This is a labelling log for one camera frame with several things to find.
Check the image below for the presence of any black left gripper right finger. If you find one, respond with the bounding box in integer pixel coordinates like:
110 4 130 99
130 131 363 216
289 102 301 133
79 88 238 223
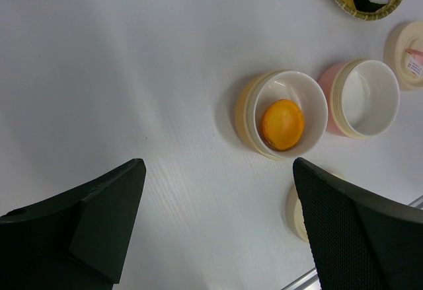
293 158 422 289

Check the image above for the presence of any cream lid orange handle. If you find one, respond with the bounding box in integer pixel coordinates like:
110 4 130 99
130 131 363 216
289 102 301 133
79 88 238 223
286 172 346 243

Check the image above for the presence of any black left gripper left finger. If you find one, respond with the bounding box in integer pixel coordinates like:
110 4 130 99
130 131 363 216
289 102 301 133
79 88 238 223
1 159 146 289

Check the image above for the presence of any yellow lunch box bowl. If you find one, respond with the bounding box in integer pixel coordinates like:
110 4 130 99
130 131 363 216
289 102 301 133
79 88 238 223
234 70 328 161

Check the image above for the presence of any orange round food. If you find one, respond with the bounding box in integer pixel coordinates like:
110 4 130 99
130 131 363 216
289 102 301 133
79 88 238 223
260 99 305 151

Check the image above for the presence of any pink lunch box bowl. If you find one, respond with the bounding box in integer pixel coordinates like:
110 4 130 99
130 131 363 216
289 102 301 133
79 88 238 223
318 59 400 139

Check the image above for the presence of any cream lid pink handle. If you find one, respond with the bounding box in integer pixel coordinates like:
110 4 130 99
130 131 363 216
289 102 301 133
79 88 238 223
383 20 422 91

